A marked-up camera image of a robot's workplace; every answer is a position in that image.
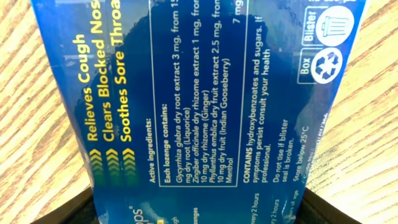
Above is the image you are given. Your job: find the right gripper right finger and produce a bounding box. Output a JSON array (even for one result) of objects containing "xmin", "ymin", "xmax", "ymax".
[{"xmin": 295, "ymin": 188, "xmax": 361, "ymax": 224}]

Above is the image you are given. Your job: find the blue lozenge box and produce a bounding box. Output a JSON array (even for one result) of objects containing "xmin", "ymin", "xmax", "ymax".
[{"xmin": 32, "ymin": 0, "xmax": 368, "ymax": 224}]

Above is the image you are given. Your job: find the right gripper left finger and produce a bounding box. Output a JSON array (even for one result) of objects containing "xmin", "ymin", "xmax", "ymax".
[{"xmin": 32, "ymin": 187, "xmax": 96, "ymax": 224}]

